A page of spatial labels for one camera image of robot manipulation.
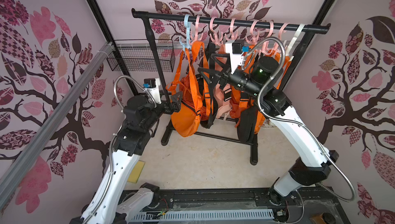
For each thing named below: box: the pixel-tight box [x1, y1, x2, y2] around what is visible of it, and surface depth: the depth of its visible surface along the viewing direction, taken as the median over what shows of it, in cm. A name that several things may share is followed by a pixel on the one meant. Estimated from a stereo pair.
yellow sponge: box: [127, 160, 146, 184], surface depth 84 cm
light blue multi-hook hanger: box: [178, 13, 192, 52], surface depth 56 cm
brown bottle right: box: [309, 212, 336, 224], surface depth 64 cm
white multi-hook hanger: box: [285, 23, 305, 62], surface depth 51 cm
